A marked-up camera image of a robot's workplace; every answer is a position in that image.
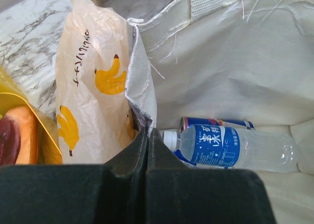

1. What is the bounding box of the yellow food tray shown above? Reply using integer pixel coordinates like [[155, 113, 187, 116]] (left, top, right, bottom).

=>
[[0, 69, 62, 166]]

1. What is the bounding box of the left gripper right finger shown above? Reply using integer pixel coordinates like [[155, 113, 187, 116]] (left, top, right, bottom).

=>
[[146, 129, 276, 224]]

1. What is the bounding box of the blue label water bottle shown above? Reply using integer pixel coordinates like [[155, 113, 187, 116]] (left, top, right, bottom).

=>
[[162, 124, 297, 172]]

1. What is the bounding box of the banana print plastic bag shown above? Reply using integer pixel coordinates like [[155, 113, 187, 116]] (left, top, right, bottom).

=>
[[55, 0, 134, 164]]

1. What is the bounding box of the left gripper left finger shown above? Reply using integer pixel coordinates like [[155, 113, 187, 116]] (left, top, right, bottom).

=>
[[0, 128, 148, 224]]

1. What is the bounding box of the beige canvas tote bag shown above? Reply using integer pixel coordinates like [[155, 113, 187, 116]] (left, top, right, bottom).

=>
[[125, 0, 314, 224]]

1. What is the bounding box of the blue red bull can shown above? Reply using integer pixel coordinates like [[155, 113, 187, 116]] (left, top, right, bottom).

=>
[[180, 117, 255, 132]]

